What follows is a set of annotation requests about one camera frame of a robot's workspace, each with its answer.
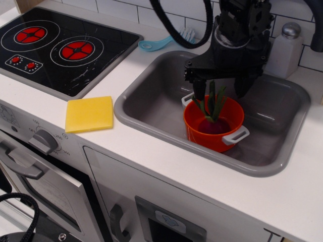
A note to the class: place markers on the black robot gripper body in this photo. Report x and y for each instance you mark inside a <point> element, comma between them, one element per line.
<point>220,62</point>

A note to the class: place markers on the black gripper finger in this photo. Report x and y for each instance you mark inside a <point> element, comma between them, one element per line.
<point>199,87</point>
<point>243,83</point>

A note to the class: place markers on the purple toy beet green leaves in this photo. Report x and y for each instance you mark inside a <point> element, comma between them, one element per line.
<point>214,116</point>

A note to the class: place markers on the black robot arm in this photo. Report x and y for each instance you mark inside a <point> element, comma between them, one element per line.
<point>241,21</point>

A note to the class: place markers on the grey toy sink basin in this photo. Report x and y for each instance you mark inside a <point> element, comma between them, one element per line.
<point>274,112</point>

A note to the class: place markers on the white soap dispenser silver cap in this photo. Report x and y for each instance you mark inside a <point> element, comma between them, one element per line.
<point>286,51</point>

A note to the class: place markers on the light blue dish brush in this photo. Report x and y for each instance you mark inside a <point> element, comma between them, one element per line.
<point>187,33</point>

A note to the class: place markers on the yellow sponge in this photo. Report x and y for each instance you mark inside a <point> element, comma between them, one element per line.
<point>89,114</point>

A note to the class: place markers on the black toy stove top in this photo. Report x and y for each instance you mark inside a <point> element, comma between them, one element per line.
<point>62,55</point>

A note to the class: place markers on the grey dishwasher panel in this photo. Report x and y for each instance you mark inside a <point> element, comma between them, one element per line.
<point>159,224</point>

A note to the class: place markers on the grey oven knob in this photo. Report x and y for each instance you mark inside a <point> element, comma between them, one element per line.
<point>44,142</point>

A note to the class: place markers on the silver oven door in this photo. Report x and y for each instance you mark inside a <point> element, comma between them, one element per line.
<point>58,195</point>

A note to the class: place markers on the orange toy pot grey handles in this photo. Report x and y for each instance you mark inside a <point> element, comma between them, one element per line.
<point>220,136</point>

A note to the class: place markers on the grey cabinet door handle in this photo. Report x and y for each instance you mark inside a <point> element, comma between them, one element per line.
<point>116,215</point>

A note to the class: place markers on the grey oven door handle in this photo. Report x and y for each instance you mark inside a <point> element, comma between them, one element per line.
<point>20,163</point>

